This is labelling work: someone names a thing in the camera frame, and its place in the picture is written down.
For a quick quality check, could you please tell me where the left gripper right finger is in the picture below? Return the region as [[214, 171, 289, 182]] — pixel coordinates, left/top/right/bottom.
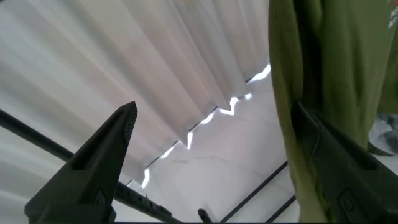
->
[[290, 101, 398, 223]]

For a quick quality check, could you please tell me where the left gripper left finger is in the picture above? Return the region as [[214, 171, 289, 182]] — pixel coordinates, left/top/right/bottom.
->
[[24, 101, 138, 223]]

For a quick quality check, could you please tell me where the green long-sleeved shirt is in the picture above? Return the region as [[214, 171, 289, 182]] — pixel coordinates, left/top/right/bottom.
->
[[267, 0, 398, 223]]

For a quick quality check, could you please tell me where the black clothes rack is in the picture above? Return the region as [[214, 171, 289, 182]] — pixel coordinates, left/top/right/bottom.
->
[[0, 108, 296, 223]]

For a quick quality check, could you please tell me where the white curtain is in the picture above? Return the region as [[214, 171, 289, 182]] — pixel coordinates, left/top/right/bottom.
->
[[0, 0, 271, 224]]

